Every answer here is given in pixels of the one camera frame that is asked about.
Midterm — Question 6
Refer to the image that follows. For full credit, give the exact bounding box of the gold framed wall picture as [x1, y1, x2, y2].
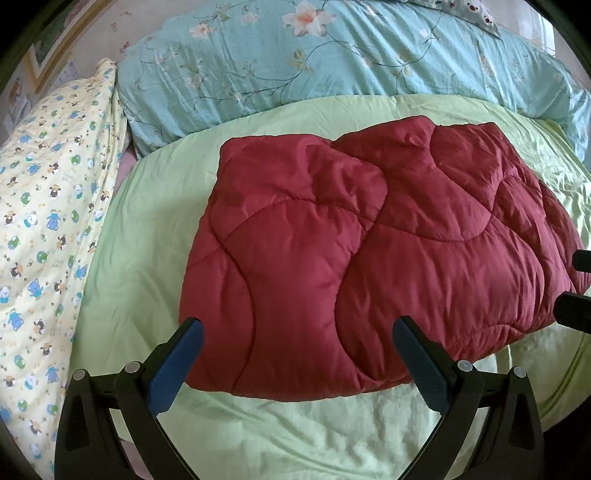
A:
[25, 0, 118, 86]

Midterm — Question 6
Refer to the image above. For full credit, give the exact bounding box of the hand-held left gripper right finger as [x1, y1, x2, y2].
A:
[392, 316, 546, 480]

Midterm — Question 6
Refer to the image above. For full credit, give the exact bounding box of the light green blanket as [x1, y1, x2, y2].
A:
[69, 95, 591, 480]

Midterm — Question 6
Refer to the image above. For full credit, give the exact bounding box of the grey floral pillow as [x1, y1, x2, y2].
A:
[431, 0, 502, 35]

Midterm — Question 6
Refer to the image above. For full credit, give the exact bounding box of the yellow cartoon print pillow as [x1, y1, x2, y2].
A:
[0, 58, 130, 462]

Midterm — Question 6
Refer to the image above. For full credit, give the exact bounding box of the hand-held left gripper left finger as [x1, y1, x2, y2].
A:
[54, 318, 206, 480]

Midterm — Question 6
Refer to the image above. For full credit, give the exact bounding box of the pink bed sheet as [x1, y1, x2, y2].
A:
[113, 148, 141, 195]

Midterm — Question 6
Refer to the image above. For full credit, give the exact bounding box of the teal floral quilt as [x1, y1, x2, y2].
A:
[115, 0, 591, 162]

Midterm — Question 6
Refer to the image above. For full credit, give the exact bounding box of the red quilted blanket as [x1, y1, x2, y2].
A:
[178, 115, 589, 400]

